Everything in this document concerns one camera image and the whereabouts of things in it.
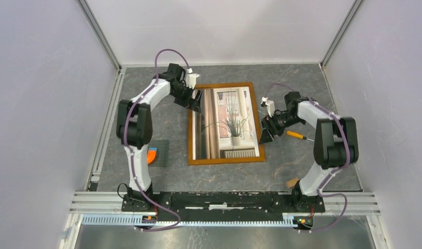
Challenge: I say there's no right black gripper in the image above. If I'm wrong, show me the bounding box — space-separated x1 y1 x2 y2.
258 111 304 145

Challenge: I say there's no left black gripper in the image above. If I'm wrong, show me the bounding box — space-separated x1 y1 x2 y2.
171 83 203 115

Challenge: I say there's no wooden picture frame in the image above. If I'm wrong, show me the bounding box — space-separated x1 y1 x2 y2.
187 81 266 167

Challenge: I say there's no yellow handle screwdriver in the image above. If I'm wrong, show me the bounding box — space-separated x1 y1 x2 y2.
286 130 314 142

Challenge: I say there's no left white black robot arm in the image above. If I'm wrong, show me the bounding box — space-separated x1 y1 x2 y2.
116 63 202 212

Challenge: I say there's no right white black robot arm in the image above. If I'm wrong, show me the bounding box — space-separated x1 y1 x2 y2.
259 91 359 212

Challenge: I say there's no framed window plant photo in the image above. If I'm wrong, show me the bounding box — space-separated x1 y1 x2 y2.
192 86 260 161

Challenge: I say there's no grey building baseplate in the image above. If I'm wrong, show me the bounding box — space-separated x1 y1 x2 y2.
148 140 170 168

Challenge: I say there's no small cardboard block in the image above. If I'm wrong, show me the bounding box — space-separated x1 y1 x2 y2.
286 178 299 189

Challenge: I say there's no orange curved toy brick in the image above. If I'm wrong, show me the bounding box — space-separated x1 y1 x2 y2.
147 151 158 164

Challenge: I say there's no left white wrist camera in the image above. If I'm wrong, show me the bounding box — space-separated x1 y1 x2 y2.
184 67 200 89

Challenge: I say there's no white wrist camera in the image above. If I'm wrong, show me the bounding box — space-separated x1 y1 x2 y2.
260 96 276 117
184 67 200 89

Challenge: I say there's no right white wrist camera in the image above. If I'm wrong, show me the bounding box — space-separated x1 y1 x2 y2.
260 96 276 117

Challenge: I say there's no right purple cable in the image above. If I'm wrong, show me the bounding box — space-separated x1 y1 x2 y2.
264 83 351 234

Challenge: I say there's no slotted cable duct rail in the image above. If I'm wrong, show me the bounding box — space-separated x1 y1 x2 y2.
81 214 297 228

